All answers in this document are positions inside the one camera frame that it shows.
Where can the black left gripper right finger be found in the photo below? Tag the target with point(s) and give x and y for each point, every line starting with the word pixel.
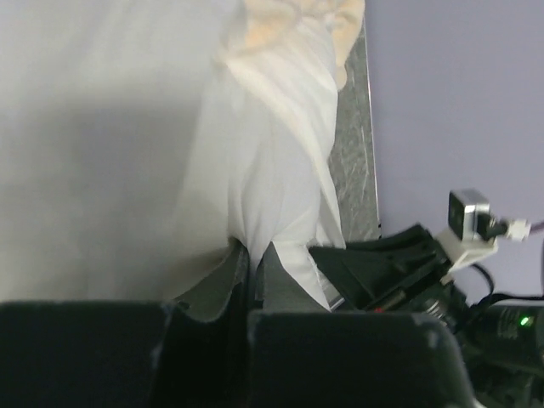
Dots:
pixel 301 357

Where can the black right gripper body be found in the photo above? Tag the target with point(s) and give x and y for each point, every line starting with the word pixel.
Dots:
pixel 403 272

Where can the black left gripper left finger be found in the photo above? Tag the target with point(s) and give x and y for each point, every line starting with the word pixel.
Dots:
pixel 185 352

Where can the white pillow with cream ruffle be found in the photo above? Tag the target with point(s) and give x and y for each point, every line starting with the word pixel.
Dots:
pixel 140 138

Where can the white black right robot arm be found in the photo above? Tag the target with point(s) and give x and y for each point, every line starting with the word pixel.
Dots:
pixel 500 334

